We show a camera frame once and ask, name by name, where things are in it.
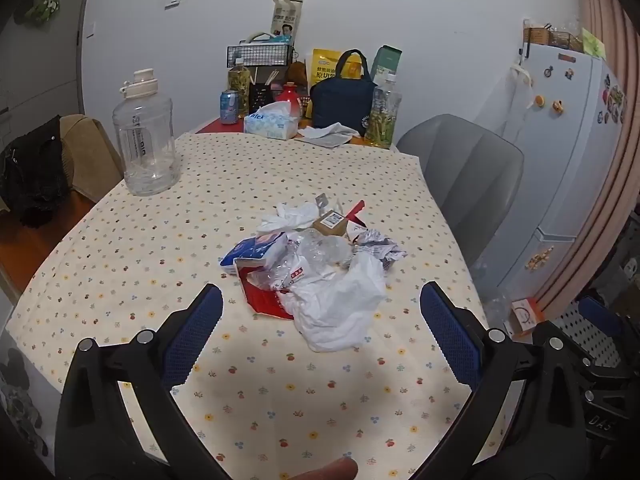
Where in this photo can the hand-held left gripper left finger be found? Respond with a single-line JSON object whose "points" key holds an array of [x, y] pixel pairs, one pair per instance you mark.
{"points": [[192, 332]]}

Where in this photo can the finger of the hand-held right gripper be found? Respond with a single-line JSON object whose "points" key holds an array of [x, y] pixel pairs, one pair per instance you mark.
{"points": [[599, 316]]}

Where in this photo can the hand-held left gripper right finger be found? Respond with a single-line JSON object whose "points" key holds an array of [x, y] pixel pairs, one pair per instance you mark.
{"points": [[450, 335]]}

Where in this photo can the crushed clear plastic bottle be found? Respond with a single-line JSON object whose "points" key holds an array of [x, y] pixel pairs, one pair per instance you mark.
{"points": [[320, 250]]}

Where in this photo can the person's left hand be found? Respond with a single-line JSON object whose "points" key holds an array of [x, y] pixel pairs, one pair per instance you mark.
{"points": [[330, 471]]}

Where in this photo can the white pegboard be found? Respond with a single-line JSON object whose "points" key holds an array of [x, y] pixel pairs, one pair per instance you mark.
{"points": [[570, 321]]}

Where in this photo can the orange white box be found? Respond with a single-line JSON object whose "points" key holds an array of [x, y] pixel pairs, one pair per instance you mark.
{"points": [[525, 316]]}

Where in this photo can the red paper carton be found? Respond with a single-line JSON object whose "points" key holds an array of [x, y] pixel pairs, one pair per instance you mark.
{"points": [[260, 301]]}

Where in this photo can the yellow letter magnets cluster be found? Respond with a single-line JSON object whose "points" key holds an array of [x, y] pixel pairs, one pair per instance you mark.
{"points": [[540, 259]]}

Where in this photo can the floral cream tablecloth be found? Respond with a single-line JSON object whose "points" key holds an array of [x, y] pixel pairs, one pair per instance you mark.
{"points": [[150, 260]]}

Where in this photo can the blue white plastic packet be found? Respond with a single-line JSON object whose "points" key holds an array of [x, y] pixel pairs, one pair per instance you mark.
{"points": [[250, 252]]}

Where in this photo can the crumpled silver foil wrapper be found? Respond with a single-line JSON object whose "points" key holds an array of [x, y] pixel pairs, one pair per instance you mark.
{"points": [[380, 247]]}

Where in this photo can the crumpled white tissue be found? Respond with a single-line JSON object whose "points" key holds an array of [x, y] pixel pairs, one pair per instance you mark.
{"points": [[290, 217]]}

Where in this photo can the red white torn wrapper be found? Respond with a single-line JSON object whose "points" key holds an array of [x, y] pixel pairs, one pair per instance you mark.
{"points": [[356, 210]]}

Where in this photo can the white refrigerator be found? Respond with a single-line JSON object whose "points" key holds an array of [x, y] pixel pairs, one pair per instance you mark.
{"points": [[560, 160]]}

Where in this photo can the small brown cardboard box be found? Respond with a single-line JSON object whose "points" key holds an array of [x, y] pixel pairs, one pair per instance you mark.
{"points": [[330, 222]]}

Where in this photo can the grey chair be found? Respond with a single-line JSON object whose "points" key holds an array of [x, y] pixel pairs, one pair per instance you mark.
{"points": [[465, 170]]}

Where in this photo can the small silver foil piece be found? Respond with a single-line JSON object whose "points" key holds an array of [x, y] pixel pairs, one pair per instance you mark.
{"points": [[322, 201]]}

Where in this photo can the black white printed cloth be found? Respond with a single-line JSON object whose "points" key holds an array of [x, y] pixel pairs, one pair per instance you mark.
{"points": [[20, 400]]}

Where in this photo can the large clear water jug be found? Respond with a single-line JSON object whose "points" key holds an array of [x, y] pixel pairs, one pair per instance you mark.
{"points": [[147, 145]]}

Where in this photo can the tan chair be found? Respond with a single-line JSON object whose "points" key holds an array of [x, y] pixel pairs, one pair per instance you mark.
{"points": [[92, 155]]}

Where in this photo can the group of fridge magnets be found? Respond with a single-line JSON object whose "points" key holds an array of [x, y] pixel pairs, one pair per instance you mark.
{"points": [[610, 102]]}

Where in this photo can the blue white tissue pack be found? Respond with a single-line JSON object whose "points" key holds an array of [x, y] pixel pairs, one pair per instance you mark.
{"points": [[270, 122]]}

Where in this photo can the blue drink can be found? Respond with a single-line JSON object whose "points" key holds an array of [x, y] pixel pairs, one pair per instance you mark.
{"points": [[229, 107]]}

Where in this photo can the large green tea bottle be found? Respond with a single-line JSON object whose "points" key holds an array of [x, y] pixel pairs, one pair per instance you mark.
{"points": [[382, 115]]}

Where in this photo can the folded white cloth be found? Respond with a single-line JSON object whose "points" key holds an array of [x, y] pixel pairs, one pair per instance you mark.
{"points": [[330, 132]]}

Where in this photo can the white hanging bag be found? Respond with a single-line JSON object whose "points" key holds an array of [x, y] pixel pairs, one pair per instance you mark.
{"points": [[520, 85]]}

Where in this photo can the black chopstick holder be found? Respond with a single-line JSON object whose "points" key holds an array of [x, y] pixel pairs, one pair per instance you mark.
{"points": [[260, 96]]}

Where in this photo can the small green tea bottle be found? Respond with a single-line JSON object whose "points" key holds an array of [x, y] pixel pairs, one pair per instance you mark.
{"points": [[238, 85]]}

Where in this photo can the navy lunch bag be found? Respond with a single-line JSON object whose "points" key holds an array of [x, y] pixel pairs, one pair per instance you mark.
{"points": [[340, 105]]}

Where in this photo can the yellow green packet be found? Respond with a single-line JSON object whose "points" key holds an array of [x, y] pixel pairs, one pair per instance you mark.
{"points": [[594, 42]]}

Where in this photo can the tall green box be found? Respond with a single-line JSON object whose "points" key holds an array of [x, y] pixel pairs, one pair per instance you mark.
{"points": [[387, 60]]}

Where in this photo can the brown basket on refrigerator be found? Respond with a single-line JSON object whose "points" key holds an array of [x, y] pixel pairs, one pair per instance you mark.
{"points": [[540, 35]]}

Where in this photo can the yellow snack bag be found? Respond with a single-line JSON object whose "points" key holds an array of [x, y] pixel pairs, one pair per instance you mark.
{"points": [[322, 67]]}

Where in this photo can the pink curtain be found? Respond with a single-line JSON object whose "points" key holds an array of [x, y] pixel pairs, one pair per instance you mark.
{"points": [[607, 5]]}

